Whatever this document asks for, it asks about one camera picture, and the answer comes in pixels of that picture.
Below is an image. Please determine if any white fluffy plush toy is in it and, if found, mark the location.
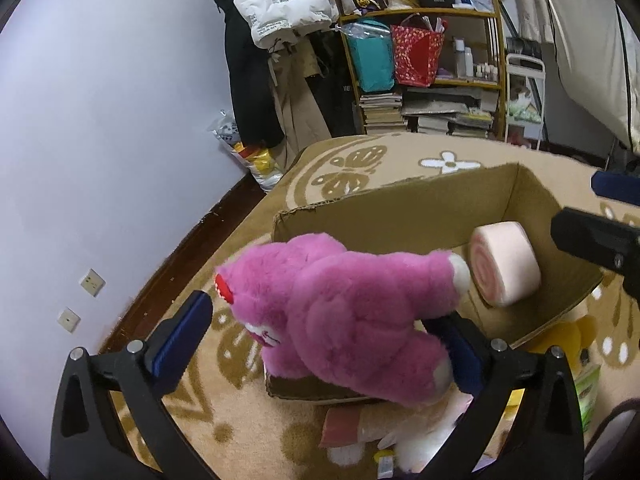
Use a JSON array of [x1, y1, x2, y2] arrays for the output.
[[377, 390, 476, 473]]

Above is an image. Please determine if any black jacket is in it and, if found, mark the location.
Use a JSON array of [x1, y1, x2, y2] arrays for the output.
[[307, 30, 362, 137]]

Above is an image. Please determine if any wooden shelf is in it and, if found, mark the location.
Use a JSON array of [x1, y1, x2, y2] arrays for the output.
[[327, 0, 508, 141]]

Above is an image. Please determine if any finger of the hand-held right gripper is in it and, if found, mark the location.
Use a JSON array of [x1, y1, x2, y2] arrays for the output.
[[591, 170, 640, 202], [550, 206, 640, 278]]

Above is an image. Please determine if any yellow plush toy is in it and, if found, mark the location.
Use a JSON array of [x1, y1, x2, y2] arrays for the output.
[[527, 315, 598, 376]]

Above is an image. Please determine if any beige coat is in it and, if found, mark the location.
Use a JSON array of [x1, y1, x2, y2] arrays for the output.
[[267, 35, 333, 171]]

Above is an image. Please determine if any narrow stack of books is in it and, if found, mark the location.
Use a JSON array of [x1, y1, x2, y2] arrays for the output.
[[359, 91, 403, 136]]

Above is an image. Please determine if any clear printed plastic bag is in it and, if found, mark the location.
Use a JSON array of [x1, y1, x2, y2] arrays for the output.
[[209, 109, 241, 148]]

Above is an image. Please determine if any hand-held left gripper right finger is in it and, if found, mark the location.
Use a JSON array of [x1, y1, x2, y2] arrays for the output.
[[420, 312, 586, 480]]

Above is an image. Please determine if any black hanging garment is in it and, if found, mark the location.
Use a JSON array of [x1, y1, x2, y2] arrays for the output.
[[214, 0, 286, 148]]

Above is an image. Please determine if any yellow snack bag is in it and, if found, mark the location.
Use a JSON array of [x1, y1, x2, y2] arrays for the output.
[[231, 141, 283, 192]]

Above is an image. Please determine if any green box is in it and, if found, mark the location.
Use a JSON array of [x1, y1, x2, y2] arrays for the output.
[[572, 362, 601, 433]]

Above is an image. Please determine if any pink plush toy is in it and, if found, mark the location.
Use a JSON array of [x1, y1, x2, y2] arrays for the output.
[[214, 232, 472, 408]]

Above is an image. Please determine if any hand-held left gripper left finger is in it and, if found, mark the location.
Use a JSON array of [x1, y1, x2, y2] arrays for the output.
[[47, 290, 216, 480]]

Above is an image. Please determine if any pink roll cushion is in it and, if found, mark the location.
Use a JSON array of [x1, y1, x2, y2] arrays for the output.
[[468, 221, 543, 308]]

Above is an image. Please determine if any beige patterned rug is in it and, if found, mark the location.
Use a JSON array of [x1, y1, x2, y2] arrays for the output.
[[97, 134, 640, 480]]

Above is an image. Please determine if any cardboard box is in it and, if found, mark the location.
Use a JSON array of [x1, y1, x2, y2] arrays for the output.
[[264, 162, 606, 406]]

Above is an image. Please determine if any pink plastic-wrapped packet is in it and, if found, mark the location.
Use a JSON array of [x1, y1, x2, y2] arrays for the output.
[[317, 405, 401, 448]]

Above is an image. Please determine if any red gift bag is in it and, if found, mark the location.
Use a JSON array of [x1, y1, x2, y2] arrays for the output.
[[390, 15, 446, 88]]

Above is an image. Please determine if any wide stack of books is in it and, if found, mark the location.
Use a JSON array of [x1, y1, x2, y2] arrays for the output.
[[402, 87, 496, 140]]

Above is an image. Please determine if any white fabric cover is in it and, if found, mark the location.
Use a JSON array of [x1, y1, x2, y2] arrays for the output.
[[510, 0, 640, 156]]

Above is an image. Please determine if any teal gift bag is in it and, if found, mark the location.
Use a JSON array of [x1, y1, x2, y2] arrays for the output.
[[342, 20, 397, 93]]

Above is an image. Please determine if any wall socket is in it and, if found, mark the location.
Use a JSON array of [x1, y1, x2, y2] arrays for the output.
[[80, 269, 106, 297], [56, 307, 81, 333]]

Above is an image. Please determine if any white cart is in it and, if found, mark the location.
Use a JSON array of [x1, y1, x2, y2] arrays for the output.
[[504, 54, 547, 151]]

